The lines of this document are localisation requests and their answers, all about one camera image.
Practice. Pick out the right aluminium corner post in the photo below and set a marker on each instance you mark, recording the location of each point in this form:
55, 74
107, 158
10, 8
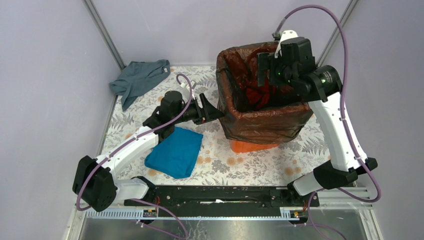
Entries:
352, 4

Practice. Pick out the left aluminium corner post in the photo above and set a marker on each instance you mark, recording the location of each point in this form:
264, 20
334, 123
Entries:
97, 19

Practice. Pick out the grey-blue crumpled cloth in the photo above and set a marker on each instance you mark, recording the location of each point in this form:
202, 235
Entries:
138, 78

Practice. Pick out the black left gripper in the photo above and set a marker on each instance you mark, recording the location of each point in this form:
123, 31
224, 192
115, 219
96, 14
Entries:
207, 113

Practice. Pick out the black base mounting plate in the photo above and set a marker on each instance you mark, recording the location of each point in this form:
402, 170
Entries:
224, 201

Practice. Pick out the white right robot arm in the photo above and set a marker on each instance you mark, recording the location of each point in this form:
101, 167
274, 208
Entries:
348, 159

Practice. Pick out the bright blue folded cloth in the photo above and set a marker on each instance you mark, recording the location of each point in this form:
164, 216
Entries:
177, 155

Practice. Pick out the aluminium corner post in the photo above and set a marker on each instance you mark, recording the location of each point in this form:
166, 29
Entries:
352, 4
97, 19

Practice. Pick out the orange plastic trash bin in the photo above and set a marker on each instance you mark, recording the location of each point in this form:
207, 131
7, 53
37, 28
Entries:
247, 147

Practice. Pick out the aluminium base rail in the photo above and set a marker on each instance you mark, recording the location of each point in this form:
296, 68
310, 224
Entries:
325, 200

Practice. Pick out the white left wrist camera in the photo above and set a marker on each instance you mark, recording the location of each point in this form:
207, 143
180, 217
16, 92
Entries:
186, 89

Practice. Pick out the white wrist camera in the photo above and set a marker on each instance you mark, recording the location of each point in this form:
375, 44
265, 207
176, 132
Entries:
281, 36
186, 89

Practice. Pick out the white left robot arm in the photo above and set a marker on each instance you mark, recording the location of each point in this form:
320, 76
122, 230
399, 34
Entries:
96, 179

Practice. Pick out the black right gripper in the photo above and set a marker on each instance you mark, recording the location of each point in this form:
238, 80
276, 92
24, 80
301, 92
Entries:
267, 61

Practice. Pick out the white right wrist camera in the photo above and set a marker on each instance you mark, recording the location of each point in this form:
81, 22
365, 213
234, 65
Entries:
281, 36

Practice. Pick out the black plastic trash bag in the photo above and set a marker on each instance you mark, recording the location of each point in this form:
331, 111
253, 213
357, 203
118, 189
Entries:
256, 114

